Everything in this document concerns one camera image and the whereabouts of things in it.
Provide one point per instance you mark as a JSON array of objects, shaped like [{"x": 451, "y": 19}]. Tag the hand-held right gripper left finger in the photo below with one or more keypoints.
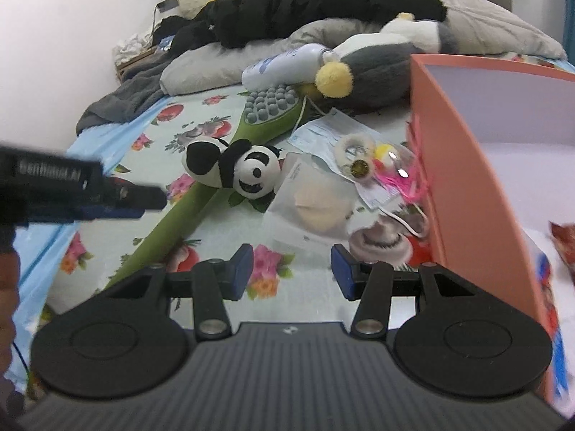
[{"x": 241, "y": 274}]

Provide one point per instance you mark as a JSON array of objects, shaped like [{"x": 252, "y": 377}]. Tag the panda plush toy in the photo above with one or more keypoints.
[{"x": 256, "y": 168}]

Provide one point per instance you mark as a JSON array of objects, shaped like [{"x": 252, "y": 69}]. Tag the grey pillow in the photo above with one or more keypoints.
[{"x": 202, "y": 67}]

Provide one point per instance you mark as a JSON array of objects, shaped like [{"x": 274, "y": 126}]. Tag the cardboard box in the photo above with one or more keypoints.
[{"x": 134, "y": 65}]

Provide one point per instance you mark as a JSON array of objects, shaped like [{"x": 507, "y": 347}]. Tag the blue white tissue pack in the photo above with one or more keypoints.
[{"x": 548, "y": 305}]

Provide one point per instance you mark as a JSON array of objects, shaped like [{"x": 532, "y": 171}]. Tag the grey penguin plush toy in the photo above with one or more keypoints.
[{"x": 377, "y": 72}]

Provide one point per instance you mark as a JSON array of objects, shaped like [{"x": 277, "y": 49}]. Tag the red packet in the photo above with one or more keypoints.
[{"x": 565, "y": 239}]

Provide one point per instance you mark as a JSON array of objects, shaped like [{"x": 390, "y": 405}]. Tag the pink shoe box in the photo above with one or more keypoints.
[{"x": 471, "y": 188}]

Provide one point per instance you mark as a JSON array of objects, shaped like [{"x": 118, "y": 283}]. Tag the blue face mask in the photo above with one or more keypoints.
[{"x": 314, "y": 137}]

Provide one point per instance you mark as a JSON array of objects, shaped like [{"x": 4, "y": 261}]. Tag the black cloth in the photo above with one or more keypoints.
[{"x": 173, "y": 29}]

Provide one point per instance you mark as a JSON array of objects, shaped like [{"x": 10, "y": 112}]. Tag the blue patterned packet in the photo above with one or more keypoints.
[{"x": 164, "y": 43}]

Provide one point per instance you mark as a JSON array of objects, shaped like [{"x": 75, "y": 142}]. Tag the beige duvet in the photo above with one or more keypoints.
[{"x": 494, "y": 27}]

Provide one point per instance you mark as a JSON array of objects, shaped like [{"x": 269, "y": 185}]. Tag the colourful bird toy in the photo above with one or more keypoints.
[{"x": 395, "y": 180}]

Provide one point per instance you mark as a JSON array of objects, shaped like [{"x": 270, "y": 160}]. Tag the crumpled white cloth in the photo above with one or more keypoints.
[{"x": 131, "y": 47}]

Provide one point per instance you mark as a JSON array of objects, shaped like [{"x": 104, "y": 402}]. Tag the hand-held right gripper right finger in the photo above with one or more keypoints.
[{"x": 341, "y": 274}]

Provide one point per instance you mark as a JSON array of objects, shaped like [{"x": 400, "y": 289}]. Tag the white plastic bottle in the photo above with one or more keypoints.
[{"x": 283, "y": 63}]

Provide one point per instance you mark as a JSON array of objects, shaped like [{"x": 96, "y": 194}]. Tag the person's left forearm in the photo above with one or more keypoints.
[{"x": 8, "y": 305}]

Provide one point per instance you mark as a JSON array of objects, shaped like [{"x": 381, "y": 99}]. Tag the fruit print mat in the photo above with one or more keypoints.
[{"x": 215, "y": 125}]

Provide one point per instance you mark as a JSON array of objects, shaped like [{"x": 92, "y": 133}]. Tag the black puffer jacket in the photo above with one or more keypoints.
[{"x": 314, "y": 4}]

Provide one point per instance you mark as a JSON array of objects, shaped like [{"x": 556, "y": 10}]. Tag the grey wall socket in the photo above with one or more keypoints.
[{"x": 168, "y": 4}]

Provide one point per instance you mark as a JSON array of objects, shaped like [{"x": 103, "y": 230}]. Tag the dark grey blanket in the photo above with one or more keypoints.
[{"x": 121, "y": 98}]

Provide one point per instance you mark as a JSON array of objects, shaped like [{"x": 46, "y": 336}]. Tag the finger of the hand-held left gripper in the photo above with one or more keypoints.
[
  {"x": 134, "y": 197},
  {"x": 112, "y": 213}
]

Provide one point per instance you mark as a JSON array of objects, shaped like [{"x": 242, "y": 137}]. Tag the green massage hammer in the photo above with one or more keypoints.
[{"x": 170, "y": 229}]

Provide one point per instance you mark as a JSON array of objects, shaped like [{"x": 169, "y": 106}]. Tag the clear bag with beige puff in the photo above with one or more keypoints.
[{"x": 314, "y": 206}]

